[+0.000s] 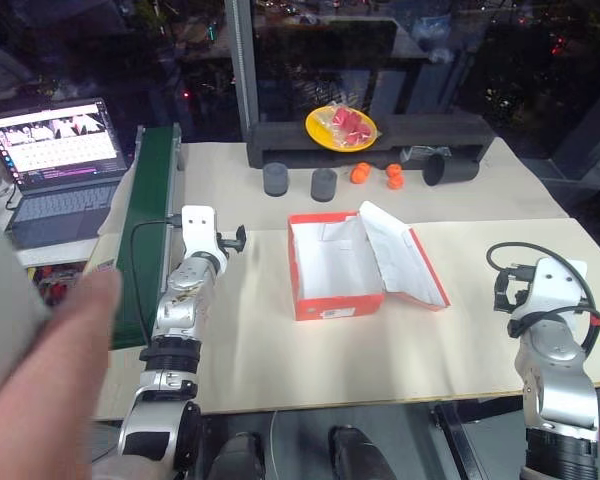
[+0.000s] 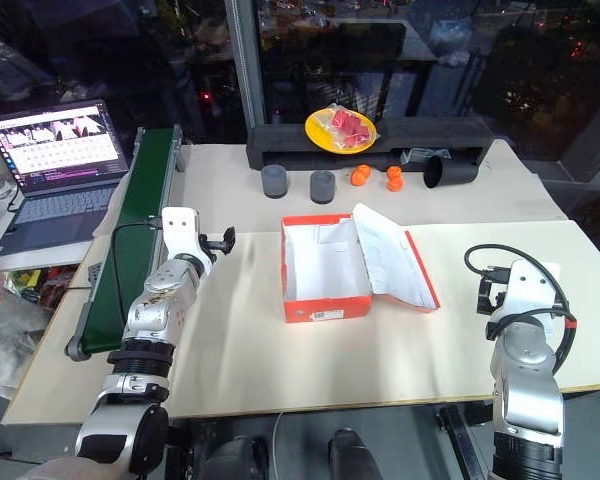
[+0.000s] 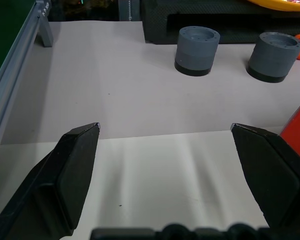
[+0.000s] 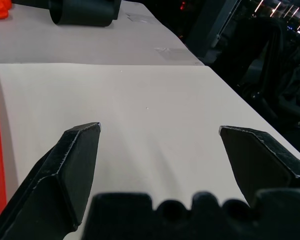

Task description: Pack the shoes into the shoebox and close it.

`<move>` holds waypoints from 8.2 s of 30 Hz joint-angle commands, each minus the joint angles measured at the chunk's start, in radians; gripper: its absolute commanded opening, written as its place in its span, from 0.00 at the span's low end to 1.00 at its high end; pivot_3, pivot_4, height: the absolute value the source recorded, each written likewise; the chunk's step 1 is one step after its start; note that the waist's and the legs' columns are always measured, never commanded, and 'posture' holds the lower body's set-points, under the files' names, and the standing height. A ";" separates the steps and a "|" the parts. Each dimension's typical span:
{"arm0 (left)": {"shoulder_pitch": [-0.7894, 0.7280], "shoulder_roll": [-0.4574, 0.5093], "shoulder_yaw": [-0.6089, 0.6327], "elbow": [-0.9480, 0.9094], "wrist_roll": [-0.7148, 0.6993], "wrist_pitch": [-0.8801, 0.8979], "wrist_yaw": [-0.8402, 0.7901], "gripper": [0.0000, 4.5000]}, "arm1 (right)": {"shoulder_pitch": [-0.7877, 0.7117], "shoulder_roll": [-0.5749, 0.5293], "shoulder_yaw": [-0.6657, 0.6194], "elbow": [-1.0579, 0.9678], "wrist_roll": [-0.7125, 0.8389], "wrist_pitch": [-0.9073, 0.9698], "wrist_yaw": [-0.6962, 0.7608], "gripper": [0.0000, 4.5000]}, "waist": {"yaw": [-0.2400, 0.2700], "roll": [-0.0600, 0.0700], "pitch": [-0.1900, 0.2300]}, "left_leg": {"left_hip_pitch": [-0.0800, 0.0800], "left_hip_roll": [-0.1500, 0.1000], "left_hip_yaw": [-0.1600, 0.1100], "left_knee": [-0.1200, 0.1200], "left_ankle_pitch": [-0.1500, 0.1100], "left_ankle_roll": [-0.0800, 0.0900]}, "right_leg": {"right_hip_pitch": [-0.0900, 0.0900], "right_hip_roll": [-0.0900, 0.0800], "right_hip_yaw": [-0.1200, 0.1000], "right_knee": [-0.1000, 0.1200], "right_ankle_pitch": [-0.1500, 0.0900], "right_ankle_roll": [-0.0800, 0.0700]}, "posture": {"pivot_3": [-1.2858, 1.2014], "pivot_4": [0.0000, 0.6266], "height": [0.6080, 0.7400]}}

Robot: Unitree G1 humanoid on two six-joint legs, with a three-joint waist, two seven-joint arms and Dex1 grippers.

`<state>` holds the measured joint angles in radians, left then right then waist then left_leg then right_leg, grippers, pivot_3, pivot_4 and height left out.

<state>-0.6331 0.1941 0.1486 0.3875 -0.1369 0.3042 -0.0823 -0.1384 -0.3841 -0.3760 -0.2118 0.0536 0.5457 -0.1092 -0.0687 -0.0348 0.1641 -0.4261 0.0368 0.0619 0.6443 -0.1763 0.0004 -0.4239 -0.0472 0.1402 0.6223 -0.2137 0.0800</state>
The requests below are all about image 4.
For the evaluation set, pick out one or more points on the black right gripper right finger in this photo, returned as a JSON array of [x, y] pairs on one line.
[[260, 160]]

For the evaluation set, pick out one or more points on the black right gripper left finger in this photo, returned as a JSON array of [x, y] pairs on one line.
[[62, 175]]

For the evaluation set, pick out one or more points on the black chair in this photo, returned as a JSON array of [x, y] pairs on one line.
[[272, 62]]

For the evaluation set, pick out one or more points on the clear tape patch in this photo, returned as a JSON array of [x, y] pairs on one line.
[[172, 53], [141, 18]]

